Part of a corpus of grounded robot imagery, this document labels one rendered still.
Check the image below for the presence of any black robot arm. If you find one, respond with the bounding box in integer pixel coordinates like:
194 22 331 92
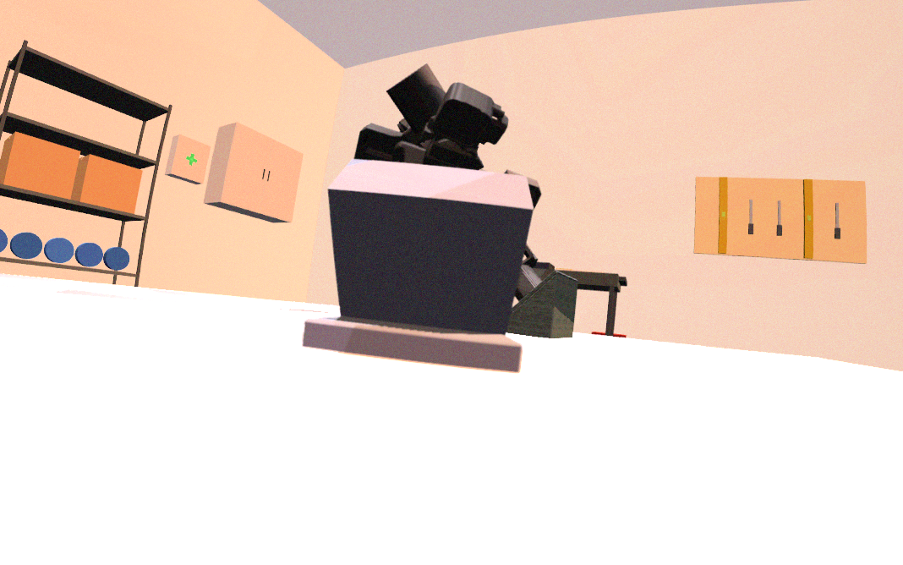
386 63 542 302

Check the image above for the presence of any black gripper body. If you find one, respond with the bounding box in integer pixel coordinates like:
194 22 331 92
353 123 541 208

